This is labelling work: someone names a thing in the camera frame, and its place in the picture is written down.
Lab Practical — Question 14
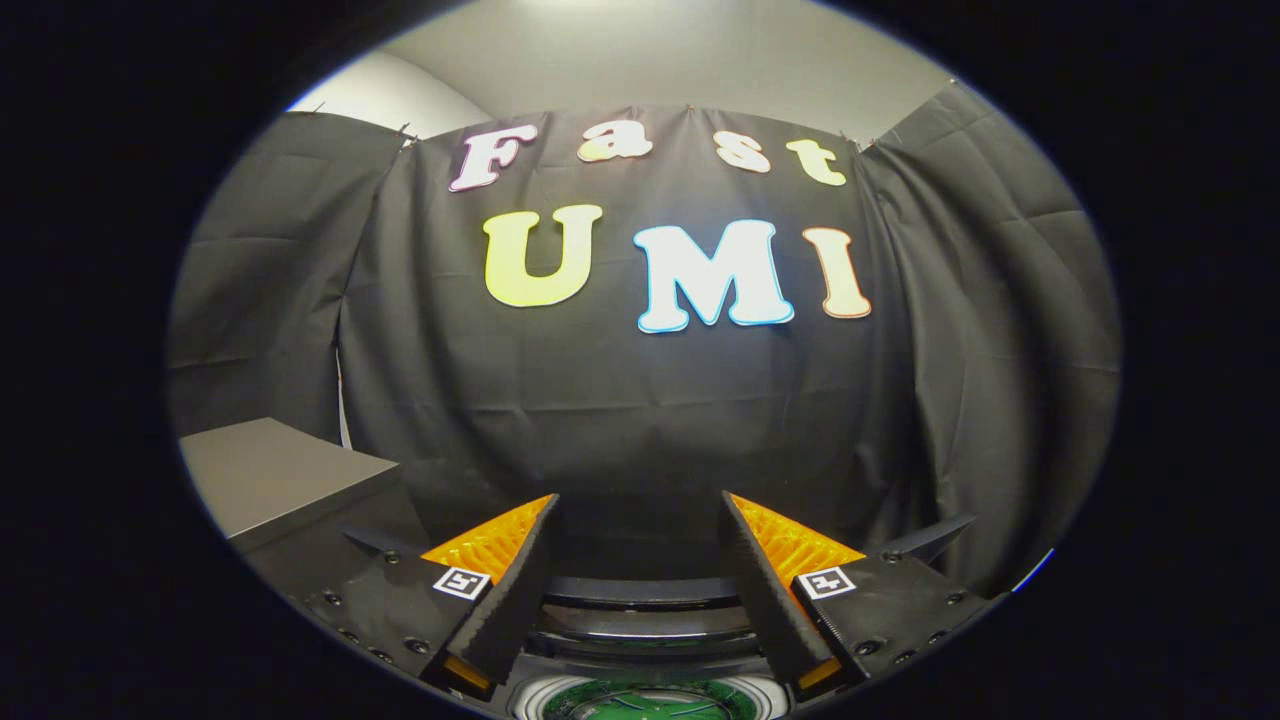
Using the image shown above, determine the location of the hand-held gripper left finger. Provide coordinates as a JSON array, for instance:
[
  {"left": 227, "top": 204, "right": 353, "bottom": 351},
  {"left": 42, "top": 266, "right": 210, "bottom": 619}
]
[{"left": 300, "top": 493, "right": 561, "bottom": 701}]

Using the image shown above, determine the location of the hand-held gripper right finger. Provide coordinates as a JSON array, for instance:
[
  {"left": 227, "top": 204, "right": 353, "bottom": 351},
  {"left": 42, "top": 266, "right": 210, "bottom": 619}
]
[{"left": 720, "top": 490, "right": 1006, "bottom": 701}]

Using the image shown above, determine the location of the dark grey washing machine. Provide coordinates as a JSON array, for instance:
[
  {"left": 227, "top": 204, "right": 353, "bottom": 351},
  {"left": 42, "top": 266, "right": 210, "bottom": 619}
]
[{"left": 495, "top": 655, "right": 801, "bottom": 720}]

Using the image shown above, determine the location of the green polo shirt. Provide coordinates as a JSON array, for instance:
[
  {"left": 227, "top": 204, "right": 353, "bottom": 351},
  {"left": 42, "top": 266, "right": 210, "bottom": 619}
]
[{"left": 545, "top": 680, "right": 758, "bottom": 720}]

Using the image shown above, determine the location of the black backdrop cloth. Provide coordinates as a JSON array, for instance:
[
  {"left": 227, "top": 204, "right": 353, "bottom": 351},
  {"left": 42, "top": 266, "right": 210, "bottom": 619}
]
[{"left": 165, "top": 80, "right": 1123, "bottom": 601}]

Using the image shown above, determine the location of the grey cabinet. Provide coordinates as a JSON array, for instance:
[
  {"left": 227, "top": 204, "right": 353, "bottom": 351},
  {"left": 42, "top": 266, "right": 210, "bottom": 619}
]
[{"left": 178, "top": 418, "right": 433, "bottom": 603}]

